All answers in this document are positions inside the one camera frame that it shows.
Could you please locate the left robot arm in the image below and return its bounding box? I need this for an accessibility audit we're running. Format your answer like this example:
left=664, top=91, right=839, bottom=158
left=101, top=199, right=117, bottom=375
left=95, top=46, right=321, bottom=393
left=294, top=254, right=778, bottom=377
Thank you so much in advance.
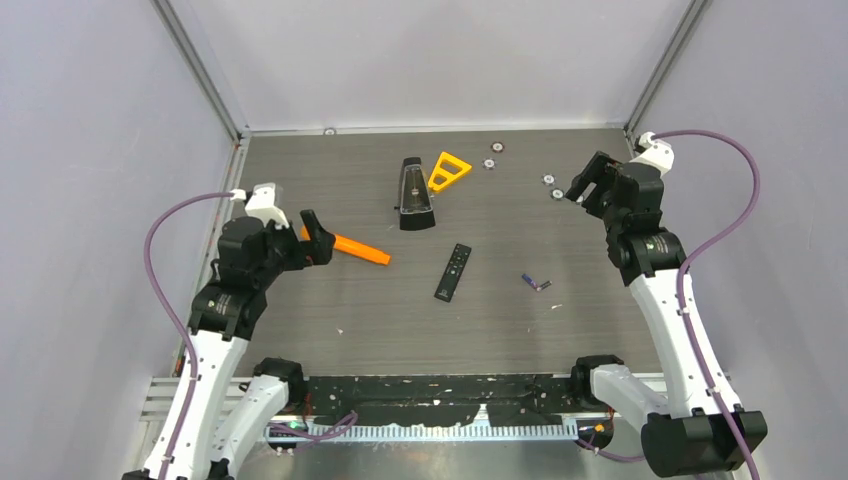
left=123, top=210, right=335, bottom=479

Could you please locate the yellow triangular plastic part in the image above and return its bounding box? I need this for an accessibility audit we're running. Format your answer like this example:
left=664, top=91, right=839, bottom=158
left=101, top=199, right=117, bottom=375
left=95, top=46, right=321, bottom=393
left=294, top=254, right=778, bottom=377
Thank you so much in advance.
left=428, top=151, right=473, bottom=194

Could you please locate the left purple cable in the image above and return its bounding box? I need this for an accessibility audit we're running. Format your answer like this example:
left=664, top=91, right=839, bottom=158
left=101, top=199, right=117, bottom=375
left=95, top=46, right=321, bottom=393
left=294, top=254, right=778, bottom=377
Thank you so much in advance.
left=144, top=190, right=248, bottom=480

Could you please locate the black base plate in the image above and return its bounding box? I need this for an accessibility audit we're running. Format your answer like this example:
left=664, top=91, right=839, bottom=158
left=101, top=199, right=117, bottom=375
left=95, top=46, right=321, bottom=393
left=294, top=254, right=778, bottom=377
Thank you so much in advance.
left=306, top=374, right=610, bottom=427

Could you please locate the purple battery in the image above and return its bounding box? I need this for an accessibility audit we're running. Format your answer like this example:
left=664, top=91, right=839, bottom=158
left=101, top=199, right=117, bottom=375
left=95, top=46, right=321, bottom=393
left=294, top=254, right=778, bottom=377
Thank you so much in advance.
left=521, top=273, right=537, bottom=290

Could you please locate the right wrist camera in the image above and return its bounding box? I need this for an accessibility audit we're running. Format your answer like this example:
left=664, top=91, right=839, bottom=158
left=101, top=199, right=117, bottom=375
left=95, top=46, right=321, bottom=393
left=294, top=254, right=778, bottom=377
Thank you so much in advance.
left=630, top=131, right=675, bottom=177

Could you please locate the orange marker pen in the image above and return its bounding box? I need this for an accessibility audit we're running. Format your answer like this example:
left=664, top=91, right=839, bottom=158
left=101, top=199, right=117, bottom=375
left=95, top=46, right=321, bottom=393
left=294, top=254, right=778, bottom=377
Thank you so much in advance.
left=334, top=234, right=391, bottom=266

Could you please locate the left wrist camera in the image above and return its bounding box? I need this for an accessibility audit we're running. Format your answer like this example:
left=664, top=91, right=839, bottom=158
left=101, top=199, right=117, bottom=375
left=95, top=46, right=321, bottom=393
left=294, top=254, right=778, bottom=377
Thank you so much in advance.
left=244, top=182, right=290, bottom=230

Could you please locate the black metronome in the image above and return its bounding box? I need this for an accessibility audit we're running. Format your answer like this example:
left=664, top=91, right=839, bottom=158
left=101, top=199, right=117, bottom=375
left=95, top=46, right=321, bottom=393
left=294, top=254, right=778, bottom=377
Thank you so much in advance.
left=396, top=157, right=436, bottom=231

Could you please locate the black remote control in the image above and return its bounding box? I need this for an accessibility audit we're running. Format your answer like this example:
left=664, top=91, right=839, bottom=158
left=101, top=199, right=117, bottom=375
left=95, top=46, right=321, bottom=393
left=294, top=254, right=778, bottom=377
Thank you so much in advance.
left=434, top=243, right=472, bottom=302

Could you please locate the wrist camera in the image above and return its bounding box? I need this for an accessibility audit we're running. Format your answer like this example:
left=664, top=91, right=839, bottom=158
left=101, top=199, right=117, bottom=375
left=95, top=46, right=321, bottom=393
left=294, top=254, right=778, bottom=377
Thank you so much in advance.
left=244, top=182, right=290, bottom=230
left=630, top=131, right=675, bottom=177

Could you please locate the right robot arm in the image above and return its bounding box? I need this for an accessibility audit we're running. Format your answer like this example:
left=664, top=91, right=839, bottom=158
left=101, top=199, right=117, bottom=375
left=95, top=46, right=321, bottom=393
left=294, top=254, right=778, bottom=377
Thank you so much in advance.
left=564, top=151, right=768, bottom=478

